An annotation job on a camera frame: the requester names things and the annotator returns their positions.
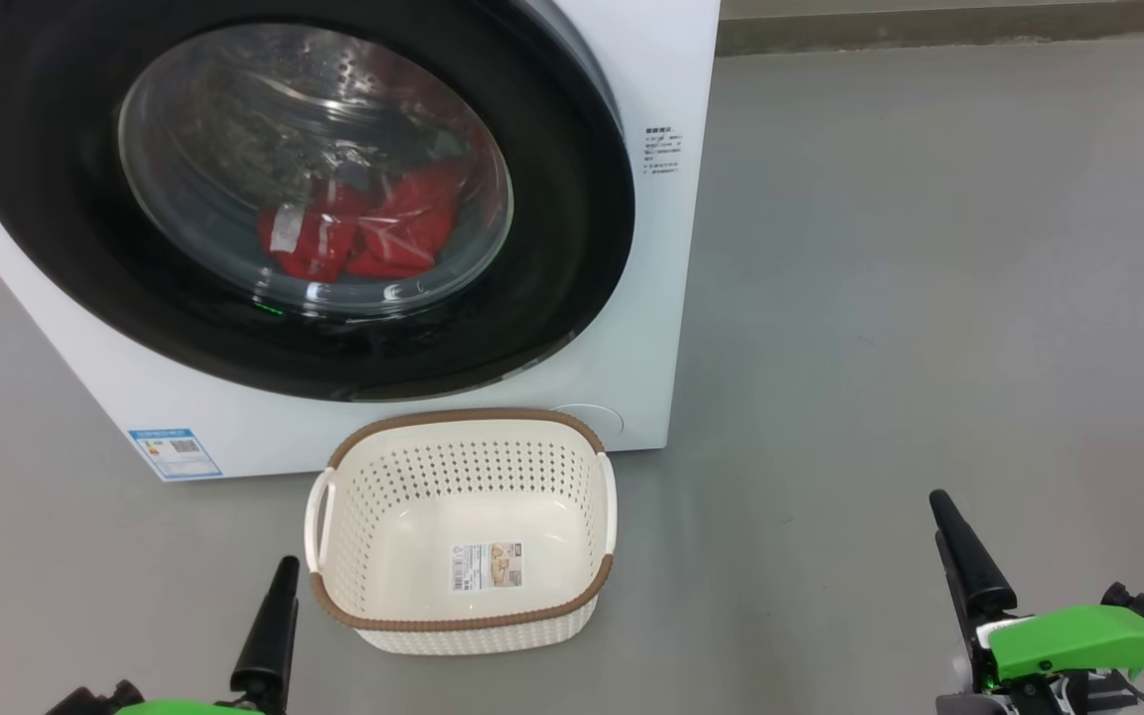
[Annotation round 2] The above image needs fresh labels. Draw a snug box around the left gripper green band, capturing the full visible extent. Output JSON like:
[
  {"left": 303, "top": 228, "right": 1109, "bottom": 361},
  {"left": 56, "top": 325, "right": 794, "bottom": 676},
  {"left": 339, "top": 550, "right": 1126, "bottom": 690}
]
[{"left": 115, "top": 556, "right": 300, "bottom": 715}]

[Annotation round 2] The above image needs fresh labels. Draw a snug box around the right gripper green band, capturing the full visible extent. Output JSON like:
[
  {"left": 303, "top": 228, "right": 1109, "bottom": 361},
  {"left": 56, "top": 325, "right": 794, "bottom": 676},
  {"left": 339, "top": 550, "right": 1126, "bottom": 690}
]
[{"left": 929, "top": 490, "right": 1144, "bottom": 715}]

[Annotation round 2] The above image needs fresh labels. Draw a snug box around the grey washing machine door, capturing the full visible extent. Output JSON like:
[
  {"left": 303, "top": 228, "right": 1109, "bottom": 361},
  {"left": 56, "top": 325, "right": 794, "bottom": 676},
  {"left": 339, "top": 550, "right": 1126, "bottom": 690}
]
[{"left": 0, "top": 0, "right": 636, "bottom": 403}]

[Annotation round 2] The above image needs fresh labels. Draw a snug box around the printed label sticker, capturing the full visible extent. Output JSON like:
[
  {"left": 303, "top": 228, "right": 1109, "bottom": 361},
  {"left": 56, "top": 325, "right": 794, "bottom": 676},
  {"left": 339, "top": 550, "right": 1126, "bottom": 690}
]
[{"left": 450, "top": 541, "right": 523, "bottom": 594}]

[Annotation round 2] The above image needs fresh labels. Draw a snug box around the cream perforated laundry basket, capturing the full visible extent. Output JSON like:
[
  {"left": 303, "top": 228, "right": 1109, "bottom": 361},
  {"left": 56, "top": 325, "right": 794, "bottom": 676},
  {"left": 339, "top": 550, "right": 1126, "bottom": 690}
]
[{"left": 304, "top": 407, "right": 619, "bottom": 656}]

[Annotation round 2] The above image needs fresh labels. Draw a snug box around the white front-load washing machine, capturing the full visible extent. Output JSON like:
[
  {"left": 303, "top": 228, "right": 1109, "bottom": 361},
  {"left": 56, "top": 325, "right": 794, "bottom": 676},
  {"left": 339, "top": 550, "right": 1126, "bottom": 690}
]
[{"left": 0, "top": 0, "right": 722, "bottom": 483}]

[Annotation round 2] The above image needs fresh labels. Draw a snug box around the stainless steel washer drum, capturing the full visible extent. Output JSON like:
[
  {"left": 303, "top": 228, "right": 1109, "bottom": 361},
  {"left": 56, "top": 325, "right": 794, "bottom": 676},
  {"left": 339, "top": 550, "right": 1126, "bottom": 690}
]
[{"left": 120, "top": 25, "right": 513, "bottom": 309}]

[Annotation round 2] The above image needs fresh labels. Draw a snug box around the blue energy label sticker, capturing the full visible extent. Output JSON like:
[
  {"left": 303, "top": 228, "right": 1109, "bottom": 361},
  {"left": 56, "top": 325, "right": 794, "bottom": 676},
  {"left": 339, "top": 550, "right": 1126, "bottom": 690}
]
[{"left": 128, "top": 428, "right": 222, "bottom": 481}]

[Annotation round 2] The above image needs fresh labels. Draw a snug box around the round white filter cover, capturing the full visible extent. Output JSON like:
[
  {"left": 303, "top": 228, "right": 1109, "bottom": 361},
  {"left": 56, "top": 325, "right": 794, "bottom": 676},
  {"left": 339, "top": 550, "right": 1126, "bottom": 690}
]
[{"left": 552, "top": 402, "right": 625, "bottom": 440}]

